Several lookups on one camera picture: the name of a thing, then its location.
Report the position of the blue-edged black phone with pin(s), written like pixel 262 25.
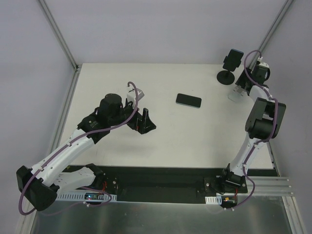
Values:
pixel 233 60

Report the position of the black round-base phone stand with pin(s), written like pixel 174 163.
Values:
pixel 225 77

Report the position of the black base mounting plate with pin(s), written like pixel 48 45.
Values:
pixel 161 185

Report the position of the left aluminium frame post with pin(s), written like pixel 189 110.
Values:
pixel 58 34

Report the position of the right white cable duct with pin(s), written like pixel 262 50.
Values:
pixel 213 200

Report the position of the white cable duct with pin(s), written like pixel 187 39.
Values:
pixel 213 200
pixel 86 196

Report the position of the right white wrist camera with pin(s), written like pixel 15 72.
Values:
pixel 261 71

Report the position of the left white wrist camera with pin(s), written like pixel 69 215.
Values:
pixel 132 97

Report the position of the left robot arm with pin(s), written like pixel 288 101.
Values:
pixel 45 181

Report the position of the left white cable duct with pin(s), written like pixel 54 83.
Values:
pixel 86 196

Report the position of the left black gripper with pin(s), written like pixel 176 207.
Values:
pixel 136 121

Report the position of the silver folding phone stand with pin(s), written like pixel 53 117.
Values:
pixel 237 94

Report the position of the right aluminium frame post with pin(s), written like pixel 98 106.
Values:
pixel 269 35

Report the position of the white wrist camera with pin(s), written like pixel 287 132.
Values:
pixel 132 97
pixel 261 71

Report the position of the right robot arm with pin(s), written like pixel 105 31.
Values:
pixel 263 124

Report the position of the aluminium frame post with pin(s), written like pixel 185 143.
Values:
pixel 269 35
pixel 58 34

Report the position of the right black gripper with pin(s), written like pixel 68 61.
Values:
pixel 244 79

